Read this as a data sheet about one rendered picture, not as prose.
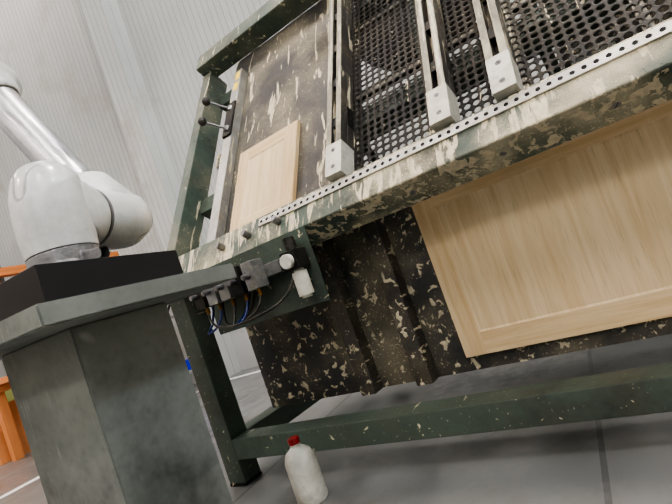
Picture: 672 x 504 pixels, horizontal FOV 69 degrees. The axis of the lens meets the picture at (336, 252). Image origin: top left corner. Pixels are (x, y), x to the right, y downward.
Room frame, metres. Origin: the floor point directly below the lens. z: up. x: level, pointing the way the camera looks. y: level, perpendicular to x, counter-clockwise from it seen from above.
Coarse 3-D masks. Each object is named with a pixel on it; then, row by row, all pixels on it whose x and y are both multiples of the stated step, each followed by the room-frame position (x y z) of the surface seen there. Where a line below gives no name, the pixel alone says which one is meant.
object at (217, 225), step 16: (240, 80) 2.18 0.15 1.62; (240, 96) 2.15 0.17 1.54; (240, 112) 2.12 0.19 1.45; (224, 144) 2.03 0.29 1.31; (224, 160) 1.97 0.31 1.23; (224, 176) 1.92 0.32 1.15; (224, 192) 1.89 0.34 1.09; (224, 208) 1.86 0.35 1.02; (224, 224) 1.84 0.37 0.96; (208, 240) 1.80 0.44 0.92
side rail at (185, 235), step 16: (208, 80) 2.38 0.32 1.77; (208, 96) 2.34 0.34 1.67; (208, 112) 2.31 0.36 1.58; (208, 128) 2.27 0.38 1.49; (192, 144) 2.20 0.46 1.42; (208, 144) 2.24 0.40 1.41; (192, 160) 2.14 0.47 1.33; (208, 160) 2.21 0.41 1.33; (192, 176) 2.10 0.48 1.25; (208, 176) 2.19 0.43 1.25; (192, 192) 2.08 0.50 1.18; (176, 208) 2.05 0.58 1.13; (192, 208) 2.05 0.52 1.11; (176, 224) 1.99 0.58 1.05; (192, 224) 2.03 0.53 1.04; (176, 240) 1.94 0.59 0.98; (192, 240) 2.00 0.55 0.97
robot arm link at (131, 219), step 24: (0, 72) 1.34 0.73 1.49; (0, 96) 1.31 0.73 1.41; (0, 120) 1.30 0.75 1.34; (24, 120) 1.30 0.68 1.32; (24, 144) 1.29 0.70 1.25; (48, 144) 1.28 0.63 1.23; (72, 168) 1.27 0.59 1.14; (120, 192) 1.27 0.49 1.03; (120, 216) 1.21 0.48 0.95; (144, 216) 1.30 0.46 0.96; (120, 240) 1.24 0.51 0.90
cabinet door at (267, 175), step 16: (288, 128) 1.80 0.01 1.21; (256, 144) 1.90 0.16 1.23; (272, 144) 1.83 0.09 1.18; (288, 144) 1.76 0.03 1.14; (240, 160) 1.93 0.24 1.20; (256, 160) 1.86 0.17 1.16; (272, 160) 1.79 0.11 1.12; (288, 160) 1.72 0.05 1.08; (240, 176) 1.88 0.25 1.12; (256, 176) 1.82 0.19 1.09; (272, 176) 1.75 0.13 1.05; (288, 176) 1.68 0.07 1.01; (240, 192) 1.84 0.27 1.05; (256, 192) 1.77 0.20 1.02; (272, 192) 1.71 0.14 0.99; (288, 192) 1.64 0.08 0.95; (240, 208) 1.79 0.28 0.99; (256, 208) 1.73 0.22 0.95; (272, 208) 1.66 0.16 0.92; (240, 224) 1.75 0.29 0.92
